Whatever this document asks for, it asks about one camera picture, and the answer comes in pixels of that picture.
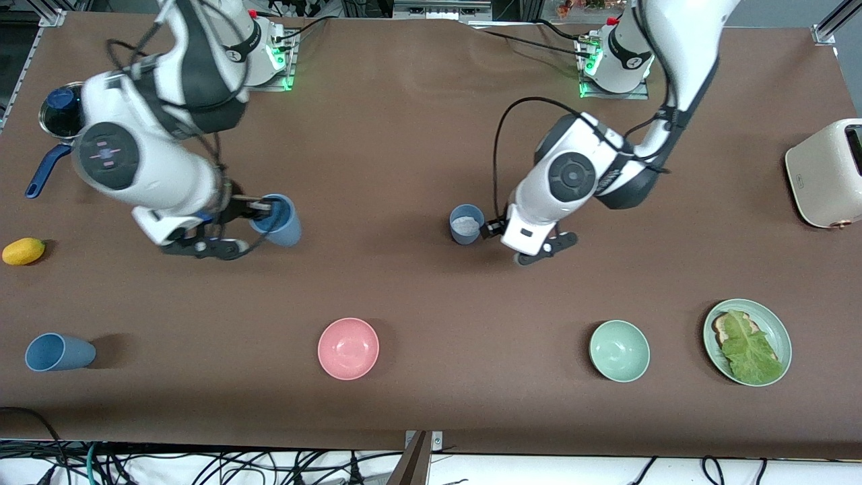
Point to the toast slice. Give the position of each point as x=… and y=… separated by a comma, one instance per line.
x=721, y=330

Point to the pink bowl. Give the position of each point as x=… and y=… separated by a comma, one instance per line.
x=348, y=348

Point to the cream toaster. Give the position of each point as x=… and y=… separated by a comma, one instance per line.
x=825, y=175

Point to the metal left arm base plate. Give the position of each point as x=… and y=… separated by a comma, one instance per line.
x=640, y=94

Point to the dark metal profile bar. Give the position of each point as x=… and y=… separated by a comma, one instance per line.
x=412, y=465

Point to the green lettuce leaf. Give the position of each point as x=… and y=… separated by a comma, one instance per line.
x=751, y=353

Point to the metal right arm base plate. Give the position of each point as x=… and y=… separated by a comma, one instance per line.
x=283, y=77

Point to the silver table edge bracket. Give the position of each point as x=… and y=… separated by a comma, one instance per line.
x=438, y=441

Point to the aluminium corner bracket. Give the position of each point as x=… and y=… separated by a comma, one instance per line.
x=825, y=34

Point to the blue cup holding tissue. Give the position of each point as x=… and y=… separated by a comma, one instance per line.
x=465, y=237

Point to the silver metal frame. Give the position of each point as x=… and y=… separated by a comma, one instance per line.
x=441, y=8

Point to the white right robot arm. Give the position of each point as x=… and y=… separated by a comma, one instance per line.
x=155, y=168

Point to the brown table cover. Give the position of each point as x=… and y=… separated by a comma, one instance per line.
x=431, y=303

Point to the white tissue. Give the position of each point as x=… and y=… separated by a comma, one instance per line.
x=465, y=223

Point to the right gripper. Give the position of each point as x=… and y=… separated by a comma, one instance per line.
x=234, y=208

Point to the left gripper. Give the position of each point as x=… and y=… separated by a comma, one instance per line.
x=493, y=228

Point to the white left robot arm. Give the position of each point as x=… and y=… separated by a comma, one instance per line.
x=572, y=175

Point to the glass lid with blue knob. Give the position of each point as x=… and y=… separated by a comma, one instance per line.
x=62, y=101

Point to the blue plastic cup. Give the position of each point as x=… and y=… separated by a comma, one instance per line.
x=286, y=232
x=60, y=352

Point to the yellow lemon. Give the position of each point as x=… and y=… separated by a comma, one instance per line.
x=23, y=251

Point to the pale green plate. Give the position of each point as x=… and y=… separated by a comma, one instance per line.
x=781, y=333

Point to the pale green bowl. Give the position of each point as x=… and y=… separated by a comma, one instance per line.
x=619, y=351

